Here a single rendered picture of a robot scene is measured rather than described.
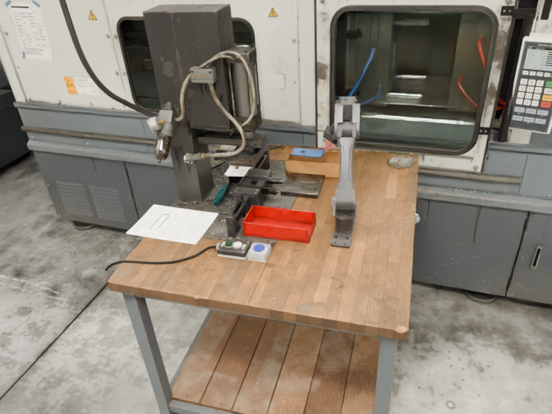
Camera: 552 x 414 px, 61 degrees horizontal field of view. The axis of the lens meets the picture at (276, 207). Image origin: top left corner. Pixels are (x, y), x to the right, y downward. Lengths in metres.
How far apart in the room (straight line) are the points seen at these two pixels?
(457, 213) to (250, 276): 1.29
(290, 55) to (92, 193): 1.74
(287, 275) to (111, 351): 1.40
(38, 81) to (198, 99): 1.66
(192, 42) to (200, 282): 0.81
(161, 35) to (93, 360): 1.70
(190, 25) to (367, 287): 1.04
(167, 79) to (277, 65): 0.74
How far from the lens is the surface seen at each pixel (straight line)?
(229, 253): 1.64
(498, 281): 2.77
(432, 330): 2.68
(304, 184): 2.00
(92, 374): 2.66
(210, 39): 1.68
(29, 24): 3.15
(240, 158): 1.76
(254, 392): 2.11
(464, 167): 2.36
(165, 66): 1.79
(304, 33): 2.29
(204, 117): 1.79
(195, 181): 1.95
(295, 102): 2.41
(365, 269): 1.59
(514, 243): 2.62
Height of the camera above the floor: 1.93
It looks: 33 degrees down
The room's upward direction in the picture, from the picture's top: 4 degrees counter-clockwise
